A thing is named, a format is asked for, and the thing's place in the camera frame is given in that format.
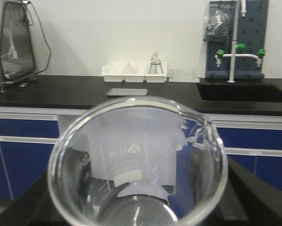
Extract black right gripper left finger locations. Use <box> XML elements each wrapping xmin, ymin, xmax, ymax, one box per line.
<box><xmin>0</xmin><ymin>172</ymin><xmax>63</xmax><ymax>226</ymax></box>

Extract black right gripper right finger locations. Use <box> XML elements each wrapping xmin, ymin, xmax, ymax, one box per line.
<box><xmin>214</xmin><ymin>157</ymin><xmax>282</xmax><ymax>226</ymax></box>

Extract clear glass beaker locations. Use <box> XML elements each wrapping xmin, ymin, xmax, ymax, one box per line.
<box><xmin>47</xmin><ymin>96</ymin><xmax>228</xmax><ymax>226</ymax></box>

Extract blue bench cabinet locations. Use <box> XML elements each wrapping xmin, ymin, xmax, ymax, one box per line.
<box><xmin>0</xmin><ymin>107</ymin><xmax>282</xmax><ymax>199</ymax></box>

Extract black lab sink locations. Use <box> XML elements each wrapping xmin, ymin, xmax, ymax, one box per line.
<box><xmin>197</xmin><ymin>83</ymin><xmax>282</xmax><ymax>103</ymax></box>

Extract grey machine with window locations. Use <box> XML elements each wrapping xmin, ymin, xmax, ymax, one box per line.
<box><xmin>0</xmin><ymin>0</ymin><xmax>35</xmax><ymax>89</ymax></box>

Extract white test tube rack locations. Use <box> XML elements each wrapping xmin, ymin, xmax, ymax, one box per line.
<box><xmin>167</xmin><ymin>67</ymin><xmax>199</xmax><ymax>83</ymax></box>

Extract white lab faucet green knobs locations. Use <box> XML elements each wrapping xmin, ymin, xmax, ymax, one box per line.
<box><xmin>215</xmin><ymin>0</ymin><xmax>265</xmax><ymax>83</ymax></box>

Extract white storage bin left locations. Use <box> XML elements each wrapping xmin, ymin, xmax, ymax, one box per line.
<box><xmin>102</xmin><ymin>63</ymin><xmax>125</xmax><ymax>82</ymax></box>

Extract white storage bin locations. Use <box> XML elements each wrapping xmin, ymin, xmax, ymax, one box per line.
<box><xmin>102</xmin><ymin>63</ymin><xmax>125</xmax><ymax>82</ymax></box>
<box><xmin>145</xmin><ymin>64</ymin><xmax>167</xmax><ymax>83</ymax></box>
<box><xmin>124</xmin><ymin>62</ymin><xmax>146</xmax><ymax>83</ymax></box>

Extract white storage bin right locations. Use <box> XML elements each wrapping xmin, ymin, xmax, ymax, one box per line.
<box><xmin>145</xmin><ymin>64</ymin><xmax>167</xmax><ymax>83</ymax></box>

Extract white storage bin middle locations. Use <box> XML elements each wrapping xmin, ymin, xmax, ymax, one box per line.
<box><xmin>124</xmin><ymin>62</ymin><xmax>146</xmax><ymax>83</ymax></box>

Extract glass flask with stopper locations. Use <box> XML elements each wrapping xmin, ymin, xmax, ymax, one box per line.
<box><xmin>150</xmin><ymin>52</ymin><xmax>161</xmax><ymax>65</ymax></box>

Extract grey pegboard drying rack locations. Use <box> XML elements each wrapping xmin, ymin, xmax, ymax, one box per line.
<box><xmin>205</xmin><ymin>0</ymin><xmax>269</xmax><ymax>80</ymax></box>

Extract black plastic bag on rack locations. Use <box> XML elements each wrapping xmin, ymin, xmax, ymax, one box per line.
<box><xmin>203</xmin><ymin>0</ymin><xmax>235</xmax><ymax>42</ymax></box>

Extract grey cable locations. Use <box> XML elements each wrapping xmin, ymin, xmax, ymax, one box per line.
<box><xmin>25</xmin><ymin>1</ymin><xmax>52</xmax><ymax>74</ymax></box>

